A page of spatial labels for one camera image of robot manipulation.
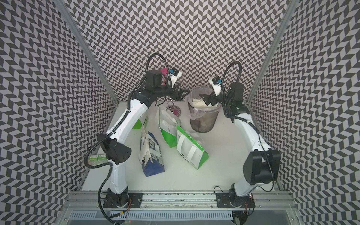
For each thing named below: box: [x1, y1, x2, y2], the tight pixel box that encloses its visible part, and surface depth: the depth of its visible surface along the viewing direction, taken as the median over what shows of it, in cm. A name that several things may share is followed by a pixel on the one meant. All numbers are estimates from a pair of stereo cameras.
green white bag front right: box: [176, 124, 210, 170], surface depth 73 cm
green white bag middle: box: [157, 105, 182, 148], surface depth 87 cm
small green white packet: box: [88, 154, 109, 165], surface depth 82 cm
